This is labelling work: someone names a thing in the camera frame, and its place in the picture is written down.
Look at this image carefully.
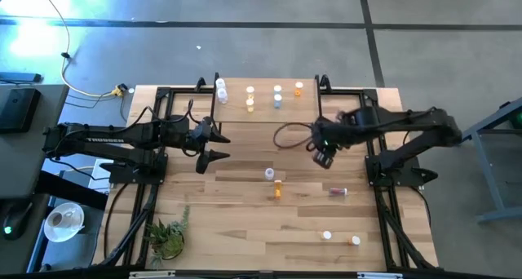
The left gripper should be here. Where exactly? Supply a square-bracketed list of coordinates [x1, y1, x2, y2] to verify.
[185, 122, 232, 175]

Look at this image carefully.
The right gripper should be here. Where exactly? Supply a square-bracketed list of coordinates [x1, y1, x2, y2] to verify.
[309, 122, 350, 170]

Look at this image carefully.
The potted succulent plant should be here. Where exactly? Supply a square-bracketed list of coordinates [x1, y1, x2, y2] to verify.
[143, 205, 192, 268]

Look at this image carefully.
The dark grey desk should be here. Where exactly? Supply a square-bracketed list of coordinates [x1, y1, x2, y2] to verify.
[0, 82, 70, 201]

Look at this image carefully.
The black flat box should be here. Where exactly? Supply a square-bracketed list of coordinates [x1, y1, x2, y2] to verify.
[0, 86, 42, 134]

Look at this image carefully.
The black computer mouse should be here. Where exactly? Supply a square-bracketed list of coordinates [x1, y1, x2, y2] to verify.
[2, 201, 33, 241]

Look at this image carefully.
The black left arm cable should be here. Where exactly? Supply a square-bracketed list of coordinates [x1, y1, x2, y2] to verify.
[122, 98, 195, 127]

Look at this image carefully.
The wooden shelf black frame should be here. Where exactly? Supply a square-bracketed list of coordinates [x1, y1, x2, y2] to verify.
[210, 72, 332, 124]

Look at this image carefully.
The black looped camera cable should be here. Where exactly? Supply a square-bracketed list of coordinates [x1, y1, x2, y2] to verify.
[272, 122, 317, 150]

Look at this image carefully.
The black aluminium rig frame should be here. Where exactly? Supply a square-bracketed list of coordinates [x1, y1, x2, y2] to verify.
[95, 85, 440, 272]

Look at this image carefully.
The silver bracket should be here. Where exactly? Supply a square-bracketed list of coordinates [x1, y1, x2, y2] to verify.
[357, 272, 403, 279]
[129, 270, 176, 279]

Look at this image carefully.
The black rig power cable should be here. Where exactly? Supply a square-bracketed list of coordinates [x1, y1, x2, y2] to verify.
[102, 183, 124, 260]

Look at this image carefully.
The grey blue table frame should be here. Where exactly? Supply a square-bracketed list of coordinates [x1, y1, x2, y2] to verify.
[462, 95, 522, 224]

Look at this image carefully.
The yellow power cable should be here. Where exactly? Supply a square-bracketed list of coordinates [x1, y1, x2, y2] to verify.
[35, 0, 117, 99]

